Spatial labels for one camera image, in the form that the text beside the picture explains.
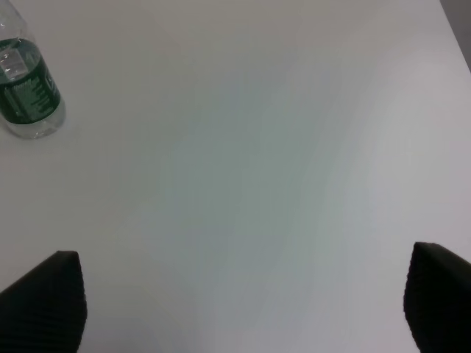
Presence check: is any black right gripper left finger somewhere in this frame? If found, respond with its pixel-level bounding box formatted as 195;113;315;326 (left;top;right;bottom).
1;251;88;352

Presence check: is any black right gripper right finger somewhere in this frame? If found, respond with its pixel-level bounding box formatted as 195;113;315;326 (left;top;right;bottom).
403;242;470;353

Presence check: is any clear bottle green label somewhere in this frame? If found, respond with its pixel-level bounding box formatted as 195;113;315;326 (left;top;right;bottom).
1;1;65;139

